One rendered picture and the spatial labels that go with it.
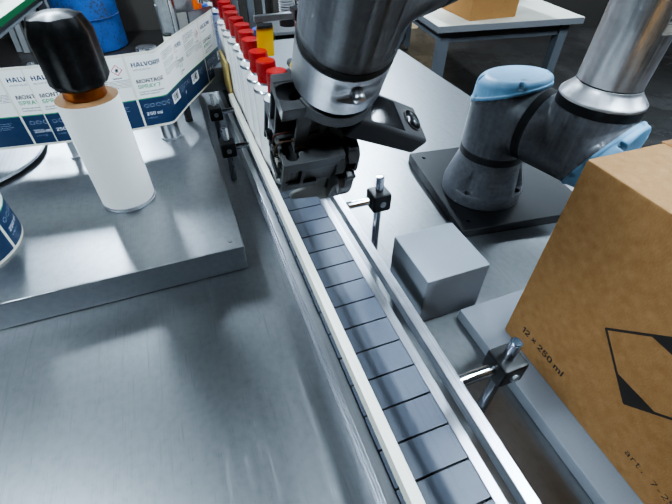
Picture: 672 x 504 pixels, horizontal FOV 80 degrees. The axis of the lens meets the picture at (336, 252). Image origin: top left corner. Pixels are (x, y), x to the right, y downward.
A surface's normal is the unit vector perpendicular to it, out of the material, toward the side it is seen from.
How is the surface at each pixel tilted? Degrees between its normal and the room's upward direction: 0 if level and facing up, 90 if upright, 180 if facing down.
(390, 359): 0
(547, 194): 2
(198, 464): 0
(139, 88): 90
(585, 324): 90
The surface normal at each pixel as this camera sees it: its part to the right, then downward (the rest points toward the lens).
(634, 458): -0.94, 0.23
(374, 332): 0.00, -0.73
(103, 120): 0.63, 0.54
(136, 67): 0.42, 0.63
